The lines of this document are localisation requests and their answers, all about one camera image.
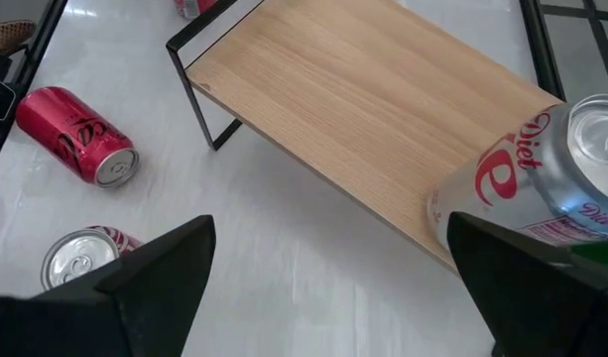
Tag red Coca-Cola Original can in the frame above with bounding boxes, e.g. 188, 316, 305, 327
39, 225, 146, 293

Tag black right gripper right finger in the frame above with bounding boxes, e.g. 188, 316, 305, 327
446, 211, 608, 357

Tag green Sprite can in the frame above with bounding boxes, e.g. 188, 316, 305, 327
563, 240, 608, 269

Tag red Coke Zero can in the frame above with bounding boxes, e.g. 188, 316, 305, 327
173, 0, 219, 20
15, 85, 141, 189

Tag silver Diet Coke can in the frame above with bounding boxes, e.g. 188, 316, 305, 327
426, 93, 608, 254

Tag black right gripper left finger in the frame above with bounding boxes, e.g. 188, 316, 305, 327
0, 214, 216, 357

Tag tan woven object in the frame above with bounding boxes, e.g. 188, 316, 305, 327
0, 19, 38, 59

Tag wooden shelf with black frame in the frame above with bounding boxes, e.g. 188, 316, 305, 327
165, 0, 565, 274

